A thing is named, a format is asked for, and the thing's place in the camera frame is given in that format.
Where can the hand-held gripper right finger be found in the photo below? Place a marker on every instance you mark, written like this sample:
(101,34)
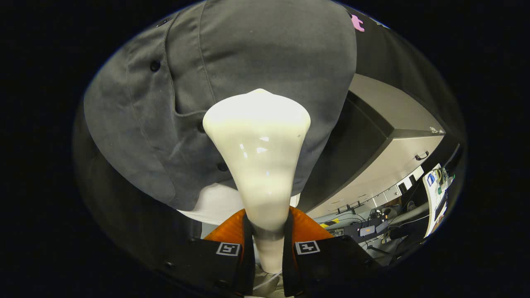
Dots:
(288,265)

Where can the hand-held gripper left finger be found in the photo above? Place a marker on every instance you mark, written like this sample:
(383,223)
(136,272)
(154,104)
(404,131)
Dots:
(249,256)

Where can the grey button-up shirt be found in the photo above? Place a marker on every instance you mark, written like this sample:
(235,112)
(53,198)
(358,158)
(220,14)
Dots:
(256,45)

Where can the cream mannequin torso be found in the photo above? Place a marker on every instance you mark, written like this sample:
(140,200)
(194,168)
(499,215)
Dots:
(215,205)

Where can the grey cabinet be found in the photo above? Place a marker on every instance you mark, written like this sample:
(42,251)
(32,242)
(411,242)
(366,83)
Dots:
(393,165)

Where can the white side desk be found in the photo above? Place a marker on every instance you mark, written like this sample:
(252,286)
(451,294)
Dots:
(432,194)

